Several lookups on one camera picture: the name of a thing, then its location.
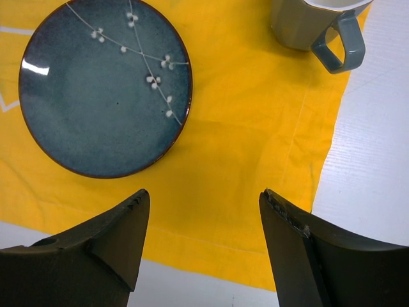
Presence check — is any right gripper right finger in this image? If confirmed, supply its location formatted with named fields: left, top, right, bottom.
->
left=259, top=189, right=408, bottom=306

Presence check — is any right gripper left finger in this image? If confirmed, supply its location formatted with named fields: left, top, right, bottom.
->
left=1, top=189, right=150, bottom=306

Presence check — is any yellow cloth placemat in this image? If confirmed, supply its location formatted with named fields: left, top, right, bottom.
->
left=1, top=1, right=349, bottom=290

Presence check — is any blue ceramic plate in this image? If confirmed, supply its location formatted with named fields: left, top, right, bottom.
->
left=19, top=1, right=193, bottom=178

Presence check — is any grey blue ceramic mug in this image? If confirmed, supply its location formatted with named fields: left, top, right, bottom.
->
left=270, top=0, right=371, bottom=74

